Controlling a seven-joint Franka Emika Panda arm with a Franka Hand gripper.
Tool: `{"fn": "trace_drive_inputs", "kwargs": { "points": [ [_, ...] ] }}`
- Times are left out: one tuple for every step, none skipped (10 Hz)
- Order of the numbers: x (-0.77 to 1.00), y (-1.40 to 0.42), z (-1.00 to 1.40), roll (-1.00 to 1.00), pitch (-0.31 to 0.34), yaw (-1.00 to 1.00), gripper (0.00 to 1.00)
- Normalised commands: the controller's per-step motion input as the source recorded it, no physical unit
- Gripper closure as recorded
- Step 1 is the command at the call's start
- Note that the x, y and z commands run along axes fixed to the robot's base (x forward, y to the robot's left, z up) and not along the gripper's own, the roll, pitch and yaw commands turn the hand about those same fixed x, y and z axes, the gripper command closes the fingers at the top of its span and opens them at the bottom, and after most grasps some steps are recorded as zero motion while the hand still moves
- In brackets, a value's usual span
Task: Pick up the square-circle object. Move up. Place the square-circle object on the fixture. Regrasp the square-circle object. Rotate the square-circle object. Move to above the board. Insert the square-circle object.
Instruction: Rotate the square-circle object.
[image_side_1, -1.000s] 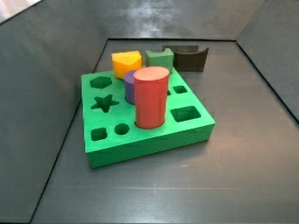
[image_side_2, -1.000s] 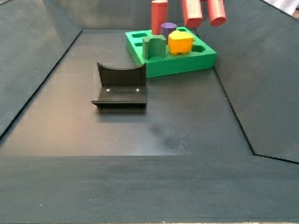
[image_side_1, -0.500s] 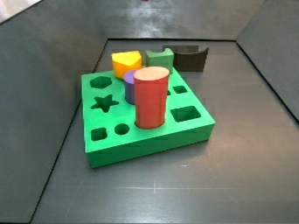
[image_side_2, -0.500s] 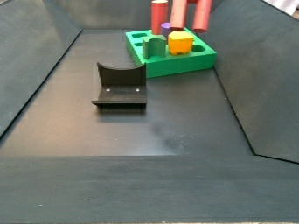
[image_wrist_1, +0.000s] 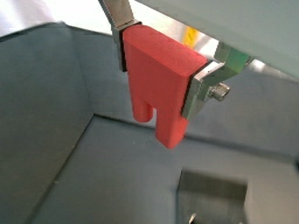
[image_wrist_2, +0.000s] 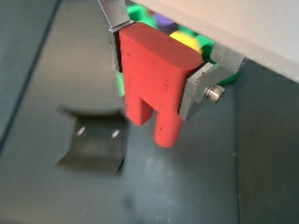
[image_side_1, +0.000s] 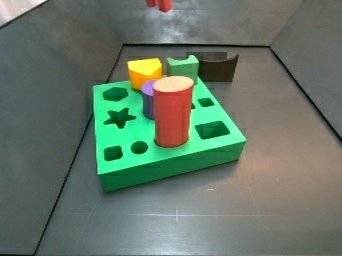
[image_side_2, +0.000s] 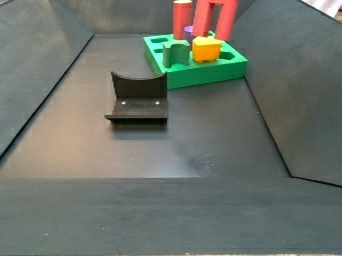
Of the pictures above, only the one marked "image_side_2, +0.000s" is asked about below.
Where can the red square-circle forked block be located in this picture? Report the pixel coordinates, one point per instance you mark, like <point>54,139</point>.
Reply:
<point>214,12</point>

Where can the black curved fixture stand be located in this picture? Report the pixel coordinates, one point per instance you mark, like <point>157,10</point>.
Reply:
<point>141,98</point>

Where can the green arch block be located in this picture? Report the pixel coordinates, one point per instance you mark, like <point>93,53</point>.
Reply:
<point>176,53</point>

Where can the green shape sorter base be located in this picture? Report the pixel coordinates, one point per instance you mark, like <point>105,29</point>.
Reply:
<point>229,67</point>

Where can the yellow pentagon block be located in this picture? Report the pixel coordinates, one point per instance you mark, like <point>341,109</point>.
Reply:
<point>206,49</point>

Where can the purple cylinder block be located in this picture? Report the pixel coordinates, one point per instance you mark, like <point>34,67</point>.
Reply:
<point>189,36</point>

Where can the red tall cylinder block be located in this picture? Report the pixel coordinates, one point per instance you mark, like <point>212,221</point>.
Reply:
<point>182,17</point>

